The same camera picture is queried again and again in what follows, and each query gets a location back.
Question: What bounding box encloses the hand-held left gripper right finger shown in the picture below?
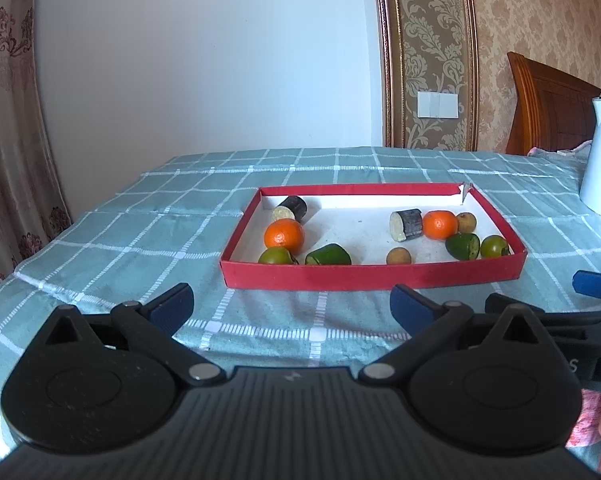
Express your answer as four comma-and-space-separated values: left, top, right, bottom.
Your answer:
357, 284, 556, 386

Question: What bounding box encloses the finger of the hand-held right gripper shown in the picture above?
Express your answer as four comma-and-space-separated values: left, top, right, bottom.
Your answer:
573, 270, 601, 304
484, 292, 601, 332

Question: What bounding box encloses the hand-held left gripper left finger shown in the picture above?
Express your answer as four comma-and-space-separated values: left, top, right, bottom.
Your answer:
33, 282, 226, 387

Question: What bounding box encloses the green avocado half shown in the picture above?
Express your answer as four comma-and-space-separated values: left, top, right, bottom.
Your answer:
305, 243, 352, 266
445, 232, 481, 261

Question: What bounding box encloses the orange mandarin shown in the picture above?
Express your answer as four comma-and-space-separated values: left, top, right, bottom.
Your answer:
422, 210, 459, 241
264, 218, 306, 255

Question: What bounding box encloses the red cardboard box tray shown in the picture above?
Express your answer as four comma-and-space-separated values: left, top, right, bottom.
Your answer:
219, 182, 528, 292

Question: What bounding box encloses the green persimmon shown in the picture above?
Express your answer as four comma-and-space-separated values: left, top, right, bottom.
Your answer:
258, 246, 300, 266
480, 235, 511, 259

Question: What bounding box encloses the pink floral blanket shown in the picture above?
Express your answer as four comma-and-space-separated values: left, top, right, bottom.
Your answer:
565, 390, 601, 448

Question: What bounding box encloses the teal checked bedsheet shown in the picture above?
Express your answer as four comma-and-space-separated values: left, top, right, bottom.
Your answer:
0, 147, 601, 466

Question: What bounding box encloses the pink bedding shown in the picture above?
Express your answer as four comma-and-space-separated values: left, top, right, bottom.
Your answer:
527, 141, 593, 159

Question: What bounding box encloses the patterned curtain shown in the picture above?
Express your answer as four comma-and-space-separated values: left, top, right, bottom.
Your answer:
0, 0, 74, 301

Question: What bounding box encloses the gold framed wallpaper panel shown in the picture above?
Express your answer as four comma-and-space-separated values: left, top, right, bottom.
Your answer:
371, 0, 481, 152

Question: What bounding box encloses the white wall switch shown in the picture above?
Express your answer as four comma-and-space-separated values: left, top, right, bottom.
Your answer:
417, 91, 458, 119

